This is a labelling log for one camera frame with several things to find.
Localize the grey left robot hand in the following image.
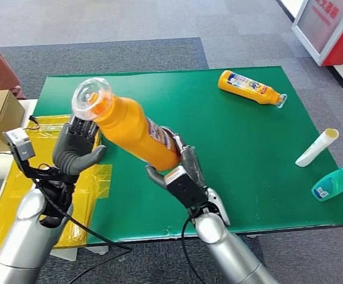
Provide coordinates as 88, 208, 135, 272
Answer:
52, 115, 107, 176

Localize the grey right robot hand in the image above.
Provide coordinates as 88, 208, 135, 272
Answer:
146, 127, 207, 190

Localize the large orange bottle clear cap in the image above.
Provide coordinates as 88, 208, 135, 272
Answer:
71, 77, 181, 172

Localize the orange bottle with blue label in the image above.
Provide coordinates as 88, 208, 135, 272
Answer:
218, 69, 288, 109

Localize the teal plastic bottle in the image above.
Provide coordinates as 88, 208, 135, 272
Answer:
311, 166, 343, 202

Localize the translucent yellow film piece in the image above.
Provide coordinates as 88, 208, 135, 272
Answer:
93, 163, 113, 200

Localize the green table mat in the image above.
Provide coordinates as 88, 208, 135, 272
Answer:
33, 66, 343, 246

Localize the yellow plastic bag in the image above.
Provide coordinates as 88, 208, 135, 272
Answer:
0, 114, 113, 256

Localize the brown cardboard box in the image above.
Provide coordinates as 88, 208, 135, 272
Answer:
0, 90, 26, 154

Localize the white tube yellow cap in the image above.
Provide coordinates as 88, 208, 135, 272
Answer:
295, 128, 339, 168

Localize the white framed red display stand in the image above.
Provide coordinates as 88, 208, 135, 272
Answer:
291, 0, 343, 67

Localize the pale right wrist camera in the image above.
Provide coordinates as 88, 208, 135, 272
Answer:
164, 166, 209, 209

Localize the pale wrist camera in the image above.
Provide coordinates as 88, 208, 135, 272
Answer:
164, 166, 209, 209
3, 127, 36, 172

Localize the thin black cable with plug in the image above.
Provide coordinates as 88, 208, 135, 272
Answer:
0, 114, 41, 159

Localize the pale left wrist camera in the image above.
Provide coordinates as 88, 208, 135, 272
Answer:
3, 127, 36, 172

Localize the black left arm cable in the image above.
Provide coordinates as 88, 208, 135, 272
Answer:
33, 180, 133, 284

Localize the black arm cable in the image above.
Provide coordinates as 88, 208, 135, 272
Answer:
181, 216, 205, 284
33, 180, 133, 284

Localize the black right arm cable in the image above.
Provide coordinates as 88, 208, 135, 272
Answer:
181, 216, 205, 284

